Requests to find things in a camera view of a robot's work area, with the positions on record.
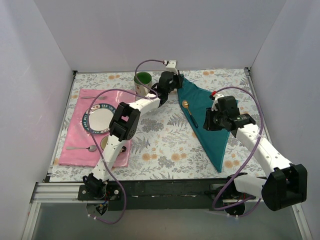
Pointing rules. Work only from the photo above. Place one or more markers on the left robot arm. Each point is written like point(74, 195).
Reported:
point(123, 127)

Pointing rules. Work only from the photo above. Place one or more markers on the silver fork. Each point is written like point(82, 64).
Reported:
point(93, 97)

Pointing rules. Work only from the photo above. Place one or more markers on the aluminium frame rail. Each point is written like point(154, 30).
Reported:
point(57, 214)

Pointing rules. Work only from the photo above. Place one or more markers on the floral tablecloth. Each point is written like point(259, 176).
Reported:
point(165, 146)

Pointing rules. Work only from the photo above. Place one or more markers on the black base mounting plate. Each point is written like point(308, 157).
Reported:
point(157, 194)

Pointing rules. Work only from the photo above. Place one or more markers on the teal cloth napkin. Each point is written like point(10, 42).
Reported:
point(213, 142)

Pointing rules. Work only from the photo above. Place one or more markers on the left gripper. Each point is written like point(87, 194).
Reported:
point(176, 80)

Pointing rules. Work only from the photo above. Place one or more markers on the silver spoon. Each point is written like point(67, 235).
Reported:
point(90, 148)

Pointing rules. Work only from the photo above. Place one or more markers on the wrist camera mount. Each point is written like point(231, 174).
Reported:
point(215, 96)
point(171, 66)

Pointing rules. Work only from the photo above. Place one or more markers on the cream enamel cup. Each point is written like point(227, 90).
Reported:
point(104, 141)

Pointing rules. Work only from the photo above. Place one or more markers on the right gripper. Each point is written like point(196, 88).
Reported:
point(208, 122)

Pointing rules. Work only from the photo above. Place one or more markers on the white plate blue rim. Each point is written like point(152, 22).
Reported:
point(99, 118)

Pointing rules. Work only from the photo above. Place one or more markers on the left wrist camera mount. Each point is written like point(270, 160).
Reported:
point(171, 66)

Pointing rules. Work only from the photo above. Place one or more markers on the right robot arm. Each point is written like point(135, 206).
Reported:
point(285, 184)

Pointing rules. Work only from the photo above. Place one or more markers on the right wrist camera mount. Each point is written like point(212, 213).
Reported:
point(215, 96)

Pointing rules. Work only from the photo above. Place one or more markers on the green inside floral mug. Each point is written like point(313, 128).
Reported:
point(143, 83)

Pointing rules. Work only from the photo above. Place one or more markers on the pink placemat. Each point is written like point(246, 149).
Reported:
point(78, 136)

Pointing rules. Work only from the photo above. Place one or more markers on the gold spoon teal handle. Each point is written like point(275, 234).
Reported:
point(186, 105)

